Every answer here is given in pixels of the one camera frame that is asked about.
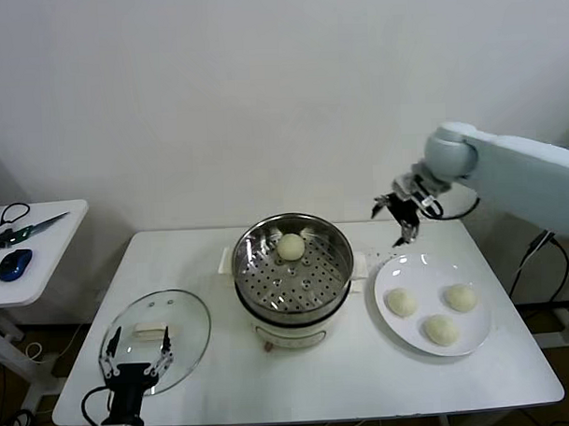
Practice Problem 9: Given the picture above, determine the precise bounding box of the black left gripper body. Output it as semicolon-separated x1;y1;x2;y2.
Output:
100;362;158;426

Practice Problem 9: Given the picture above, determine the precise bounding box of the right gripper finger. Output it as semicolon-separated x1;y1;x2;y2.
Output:
370;194;399;220
391;217;420;249

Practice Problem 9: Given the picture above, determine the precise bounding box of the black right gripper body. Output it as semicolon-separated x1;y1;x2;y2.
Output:
386;192;422;230

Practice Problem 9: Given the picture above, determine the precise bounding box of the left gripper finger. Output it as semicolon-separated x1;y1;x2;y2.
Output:
98;326;124;380
147;324;176;378

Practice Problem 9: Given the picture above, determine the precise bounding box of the round glass pot lid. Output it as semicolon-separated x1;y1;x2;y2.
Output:
97;288;215;399

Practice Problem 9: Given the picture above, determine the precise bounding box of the white steamed baozi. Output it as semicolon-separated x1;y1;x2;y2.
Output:
276;232;306;262
384;287;419;320
421;313;460;347
444;283;478;314

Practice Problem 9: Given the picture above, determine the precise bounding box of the perforated stainless steel steamer basket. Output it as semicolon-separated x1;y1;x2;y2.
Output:
217;210;371;321

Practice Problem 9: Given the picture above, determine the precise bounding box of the round white plate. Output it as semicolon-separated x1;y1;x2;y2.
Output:
372;250;494;360

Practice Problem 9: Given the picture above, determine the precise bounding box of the white side table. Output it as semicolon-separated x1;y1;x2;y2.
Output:
0;198;97;419

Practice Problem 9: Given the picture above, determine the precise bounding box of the white electric cooking pot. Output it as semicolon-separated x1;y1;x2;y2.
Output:
235;277;365;355

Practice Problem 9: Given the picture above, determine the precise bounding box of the blue black computer mouse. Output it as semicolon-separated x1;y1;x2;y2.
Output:
0;248;36;283

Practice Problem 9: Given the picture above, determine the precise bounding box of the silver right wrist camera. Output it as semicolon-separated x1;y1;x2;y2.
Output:
391;171;425;200

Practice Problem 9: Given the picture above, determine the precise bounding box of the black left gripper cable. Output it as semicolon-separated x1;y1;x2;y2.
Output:
80;385;116;426

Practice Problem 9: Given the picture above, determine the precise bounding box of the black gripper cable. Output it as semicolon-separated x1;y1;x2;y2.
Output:
80;385;116;426
423;194;482;223

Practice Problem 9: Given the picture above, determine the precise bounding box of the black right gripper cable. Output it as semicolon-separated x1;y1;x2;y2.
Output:
423;194;482;223

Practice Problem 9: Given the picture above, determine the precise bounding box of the white floor cable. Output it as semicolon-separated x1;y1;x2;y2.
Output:
23;322;85;366

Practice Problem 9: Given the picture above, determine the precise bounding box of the green handled long blade tool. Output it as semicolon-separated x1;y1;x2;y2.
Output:
0;211;73;248

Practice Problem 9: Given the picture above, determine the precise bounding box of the black looped cable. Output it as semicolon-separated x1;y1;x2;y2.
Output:
0;201;33;234

